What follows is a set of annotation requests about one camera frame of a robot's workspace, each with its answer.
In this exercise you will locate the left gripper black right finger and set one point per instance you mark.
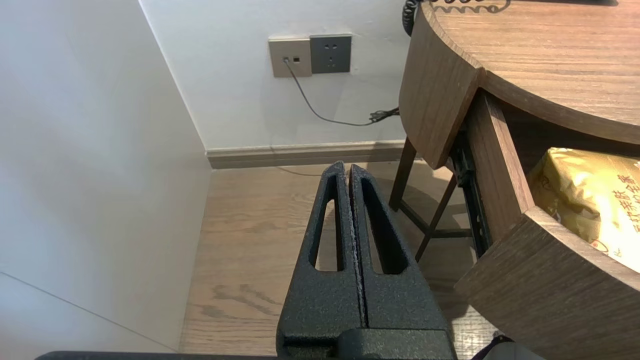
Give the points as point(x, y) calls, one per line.
point(400, 300)

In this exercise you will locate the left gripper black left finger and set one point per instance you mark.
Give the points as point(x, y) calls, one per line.
point(320, 300)

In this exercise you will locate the curved-front wooden drawer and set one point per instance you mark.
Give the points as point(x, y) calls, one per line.
point(540, 300)

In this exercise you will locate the gold tissue pack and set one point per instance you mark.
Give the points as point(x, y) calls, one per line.
point(590, 200)

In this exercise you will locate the black metal drawer slide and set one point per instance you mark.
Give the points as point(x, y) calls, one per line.
point(472, 200)

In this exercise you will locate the grey-brown baseboard strip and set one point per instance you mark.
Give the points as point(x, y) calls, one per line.
point(300, 155)

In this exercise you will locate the round wooden side table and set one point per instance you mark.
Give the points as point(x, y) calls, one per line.
point(550, 60)

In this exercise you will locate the small grey wall outlet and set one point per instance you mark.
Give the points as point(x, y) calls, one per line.
point(300, 67)

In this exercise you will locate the small black wall outlet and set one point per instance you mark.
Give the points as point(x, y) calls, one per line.
point(330, 52)

